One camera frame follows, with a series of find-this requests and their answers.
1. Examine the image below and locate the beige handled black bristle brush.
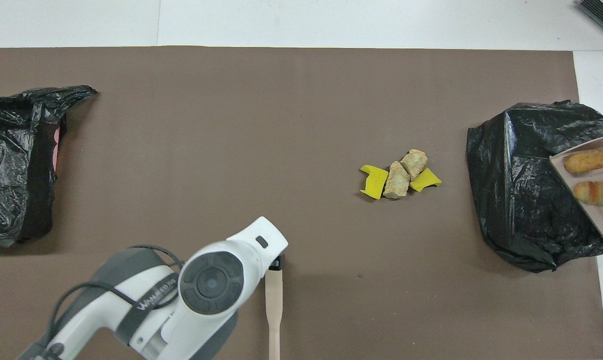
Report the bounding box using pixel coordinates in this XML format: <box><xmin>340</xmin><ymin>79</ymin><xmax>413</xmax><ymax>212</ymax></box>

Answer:
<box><xmin>265</xmin><ymin>267</ymin><xmax>283</xmax><ymax>360</ymax></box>

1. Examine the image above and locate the notched yellow sponge piece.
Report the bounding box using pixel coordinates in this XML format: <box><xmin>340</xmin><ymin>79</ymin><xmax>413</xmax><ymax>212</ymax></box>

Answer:
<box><xmin>359</xmin><ymin>164</ymin><xmax>389</xmax><ymax>200</ymax></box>

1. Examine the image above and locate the yellow sponge wedge piece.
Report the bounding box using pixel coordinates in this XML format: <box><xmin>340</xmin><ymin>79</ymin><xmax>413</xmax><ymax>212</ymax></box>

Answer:
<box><xmin>409</xmin><ymin>167</ymin><xmax>443</xmax><ymax>193</ymax></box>

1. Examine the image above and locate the striped orange croissant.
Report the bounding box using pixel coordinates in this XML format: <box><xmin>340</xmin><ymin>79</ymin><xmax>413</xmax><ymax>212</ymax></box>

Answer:
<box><xmin>573</xmin><ymin>180</ymin><xmax>603</xmax><ymax>207</ymax></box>

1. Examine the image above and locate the brown bread bun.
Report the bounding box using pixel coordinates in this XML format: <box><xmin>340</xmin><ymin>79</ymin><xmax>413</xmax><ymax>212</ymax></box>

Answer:
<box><xmin>563</xmin><ymin>148</ymin><xmax>603</xmax><ymax>176</ymax></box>

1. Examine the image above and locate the black bag lined pink bin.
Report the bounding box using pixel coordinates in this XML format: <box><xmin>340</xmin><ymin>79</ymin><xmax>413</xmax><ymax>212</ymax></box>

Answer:
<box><xmin>0</xmin><ymin>85</ymin><xmax>98</xmax><ymax>248</ymax></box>

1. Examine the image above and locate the brown table mat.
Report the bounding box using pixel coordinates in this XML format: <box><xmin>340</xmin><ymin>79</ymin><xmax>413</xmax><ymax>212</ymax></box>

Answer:
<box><xmin>0</xmin><ymin>46</ymin><xmax>603</xmax><ymax>360</ymax></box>

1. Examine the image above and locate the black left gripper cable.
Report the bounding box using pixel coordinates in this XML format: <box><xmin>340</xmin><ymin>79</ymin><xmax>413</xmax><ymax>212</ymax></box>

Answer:
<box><xmin>45</xmin><ymin>244</ymin><xmax>184</xmax><ymax>353</ymax></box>

